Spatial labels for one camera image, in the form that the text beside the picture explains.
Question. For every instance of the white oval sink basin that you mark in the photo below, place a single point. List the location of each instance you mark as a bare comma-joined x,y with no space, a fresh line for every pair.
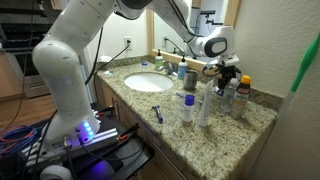
148,82

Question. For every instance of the blue toothbrush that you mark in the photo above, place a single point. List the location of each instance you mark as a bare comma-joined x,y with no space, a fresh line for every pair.
180,95

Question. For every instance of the grey metal cup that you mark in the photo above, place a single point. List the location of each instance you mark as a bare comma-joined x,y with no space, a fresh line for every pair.
190,80

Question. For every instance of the wood framed mirror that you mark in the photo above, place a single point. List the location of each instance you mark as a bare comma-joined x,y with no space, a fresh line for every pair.
163,30

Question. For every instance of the white round object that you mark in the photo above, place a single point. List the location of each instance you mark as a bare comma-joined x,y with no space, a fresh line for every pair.
55,172

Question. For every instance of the green lens case cap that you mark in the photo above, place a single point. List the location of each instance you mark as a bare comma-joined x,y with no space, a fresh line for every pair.
111,72

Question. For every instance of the white bottle with blue cap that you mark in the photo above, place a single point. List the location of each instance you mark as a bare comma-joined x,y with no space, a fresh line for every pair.
188,110

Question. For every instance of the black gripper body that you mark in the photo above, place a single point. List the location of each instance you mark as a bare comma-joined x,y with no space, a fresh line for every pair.
228,72

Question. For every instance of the blue razor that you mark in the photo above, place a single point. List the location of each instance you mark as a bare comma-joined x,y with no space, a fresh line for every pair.
158,114

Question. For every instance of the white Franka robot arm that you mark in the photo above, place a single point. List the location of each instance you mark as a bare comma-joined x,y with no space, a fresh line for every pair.
60,76

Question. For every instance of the white paper cards stack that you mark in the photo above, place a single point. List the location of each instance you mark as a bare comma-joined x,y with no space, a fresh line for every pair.
105,59

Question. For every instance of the chrome sink faucet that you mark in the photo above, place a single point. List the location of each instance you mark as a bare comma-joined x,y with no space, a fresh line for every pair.
168,68

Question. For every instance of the green soap pump bottle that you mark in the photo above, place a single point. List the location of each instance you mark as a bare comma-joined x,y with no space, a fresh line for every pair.
159,62

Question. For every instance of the black robot cart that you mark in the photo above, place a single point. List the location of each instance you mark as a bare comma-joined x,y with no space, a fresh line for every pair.
133,156

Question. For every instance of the black and orange clamp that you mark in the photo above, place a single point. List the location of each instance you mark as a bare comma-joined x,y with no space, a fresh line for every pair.
129,131
106,110

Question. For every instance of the white wall outlet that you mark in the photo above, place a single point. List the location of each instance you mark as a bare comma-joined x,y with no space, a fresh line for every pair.
127,43

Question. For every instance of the small blue plastic object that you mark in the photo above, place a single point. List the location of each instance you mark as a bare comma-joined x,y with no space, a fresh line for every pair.
144,64

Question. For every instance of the blue soap pump bottle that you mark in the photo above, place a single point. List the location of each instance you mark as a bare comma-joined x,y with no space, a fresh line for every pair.
182,69

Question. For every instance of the small white toothpaste tube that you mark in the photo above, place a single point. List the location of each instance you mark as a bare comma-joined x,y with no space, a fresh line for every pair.
218,92

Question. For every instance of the white contact lens case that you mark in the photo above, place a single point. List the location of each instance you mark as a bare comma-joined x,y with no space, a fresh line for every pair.
107,72

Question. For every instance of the white oven drawer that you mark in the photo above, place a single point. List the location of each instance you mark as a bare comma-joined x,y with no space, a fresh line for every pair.
35,86

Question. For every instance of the tall white tube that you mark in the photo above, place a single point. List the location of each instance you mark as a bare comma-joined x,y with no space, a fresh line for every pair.
206,106

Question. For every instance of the light wood vanity cabinet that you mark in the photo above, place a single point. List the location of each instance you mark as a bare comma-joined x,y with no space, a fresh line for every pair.
108,95

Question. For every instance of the brown sunscreen bottle orange cap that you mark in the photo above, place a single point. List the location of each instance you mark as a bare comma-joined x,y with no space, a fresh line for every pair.
240,100

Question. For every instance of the clear bottle with white cap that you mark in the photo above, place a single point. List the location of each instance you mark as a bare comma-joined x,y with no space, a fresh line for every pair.
229,100

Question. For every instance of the aluminium robot base mount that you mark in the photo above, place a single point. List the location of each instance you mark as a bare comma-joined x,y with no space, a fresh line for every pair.
103,136

